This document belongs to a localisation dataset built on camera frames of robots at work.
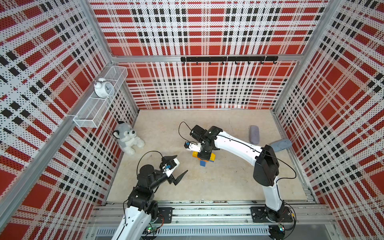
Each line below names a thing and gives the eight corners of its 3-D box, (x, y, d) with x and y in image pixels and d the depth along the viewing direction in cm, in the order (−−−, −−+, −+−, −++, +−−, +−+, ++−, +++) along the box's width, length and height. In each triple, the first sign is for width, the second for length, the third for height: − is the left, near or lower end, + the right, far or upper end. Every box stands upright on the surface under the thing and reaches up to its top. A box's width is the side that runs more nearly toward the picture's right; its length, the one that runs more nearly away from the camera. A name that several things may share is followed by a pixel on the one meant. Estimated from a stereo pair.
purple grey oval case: (249, 143, 103) (250, 141, 101) (249, 126, 113) (250, 124, 111) (258, 145, 102) (259, 143, 100) (257, 128, 112) (258, 125, 110)
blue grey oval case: (275, 152, 99) (277, 149, 96) (269, 144, 103) (271, 141, 100) (292, 147, 101) (294, 144, 99) (286, 139, 106) (288, 136, 103)
